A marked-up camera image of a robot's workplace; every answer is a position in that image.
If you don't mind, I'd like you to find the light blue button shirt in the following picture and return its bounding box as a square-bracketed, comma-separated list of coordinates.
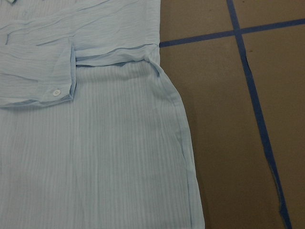
[0, 0, 205, 229]

